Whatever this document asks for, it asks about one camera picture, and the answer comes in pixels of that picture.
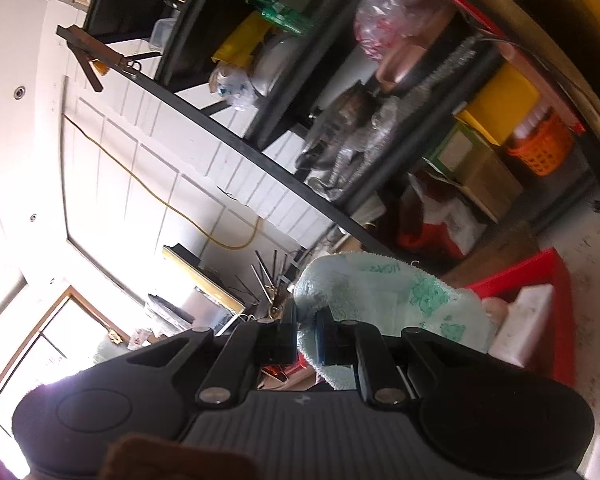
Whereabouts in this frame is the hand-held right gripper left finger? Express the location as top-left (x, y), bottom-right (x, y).
top-left (124, 299), bottom-right (302, 407)

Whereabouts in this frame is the wooden framed window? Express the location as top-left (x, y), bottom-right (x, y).
top-left (0, 284), bottom-right (132, 442)

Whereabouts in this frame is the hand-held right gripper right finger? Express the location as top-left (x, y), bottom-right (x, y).
top-left (316, 307), bottom-right (487, 407)

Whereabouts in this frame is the stack of white plates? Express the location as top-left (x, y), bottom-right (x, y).
top-left (251, 34), bottom-right (307, 97)

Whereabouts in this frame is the yellow cable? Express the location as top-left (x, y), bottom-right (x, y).
top-left (61, 112), bottom-right (262, 251)

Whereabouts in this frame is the orange plastic basket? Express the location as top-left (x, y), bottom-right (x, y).
top-left (504, 114), bottom-right (577, 177)

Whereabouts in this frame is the white foam block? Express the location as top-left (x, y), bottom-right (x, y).
top-left (489, 284), bottom-right (557, 367)

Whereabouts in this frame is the yellow box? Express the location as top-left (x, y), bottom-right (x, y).
top-left (454, 62), bottom-right (542, 147)

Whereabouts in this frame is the brown clay pot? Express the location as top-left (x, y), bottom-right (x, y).
top-left (374, 41), bottom-right (432, 95)

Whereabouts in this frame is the brown cardboard box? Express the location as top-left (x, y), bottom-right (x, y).
top-left (429, 144), bottom-right (527, 222)

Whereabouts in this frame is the green cardboard box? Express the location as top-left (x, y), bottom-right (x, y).
top-left (421, 120), bottom-right (487, 177)

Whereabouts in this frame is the steel pot with lid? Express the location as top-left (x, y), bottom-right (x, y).
top-left (296, 85), bottom-right (377, 171)

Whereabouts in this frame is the pink patterned plastic bag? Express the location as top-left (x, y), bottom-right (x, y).
top-left (354, 0), bottom-right (452, 62)

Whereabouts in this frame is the pale green printed towel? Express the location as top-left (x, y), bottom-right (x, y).
top-left (292, 251), bottom-right (497, 391)

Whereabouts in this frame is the white printed plastic bag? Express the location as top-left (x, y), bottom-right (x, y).
top-left (439, 204), bottom-right (487, 257)

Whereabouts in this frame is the green plastic bottle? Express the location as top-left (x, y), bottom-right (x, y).
top-left (245, 0), bottom-right (317, 37)

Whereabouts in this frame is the black router with antennas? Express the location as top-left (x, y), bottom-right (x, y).
top-left (234, 249), bottom-right (308, 313)

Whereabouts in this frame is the yellow bag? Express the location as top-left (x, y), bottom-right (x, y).
top-left (211, 11), bottom-right (277, 69)

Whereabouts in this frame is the black shelf rack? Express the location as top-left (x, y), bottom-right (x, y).
top-left (55, 0), bottom-right (600, 272)

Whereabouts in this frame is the red cardboard box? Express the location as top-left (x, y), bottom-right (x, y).
top-left (467, 249), bottom-right (577, 387)

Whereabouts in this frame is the clear plastic bag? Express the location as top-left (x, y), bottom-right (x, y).
top-left (208, 61), bottom-right (257, 112)

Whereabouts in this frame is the bubble wrap sheet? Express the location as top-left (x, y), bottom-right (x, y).
top-left (304, 42), bottom-right (482, 202)

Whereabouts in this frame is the flat screen monitor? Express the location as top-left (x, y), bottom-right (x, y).
top-left (147, 243), bottom-right (247, 333)

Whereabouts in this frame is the red bag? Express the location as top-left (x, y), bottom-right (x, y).
top-left (396, 174), bottom-right (462, 257)

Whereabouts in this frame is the clear plastic container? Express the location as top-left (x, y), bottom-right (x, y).
top-left (149, 18), bottom-right (177, 52)

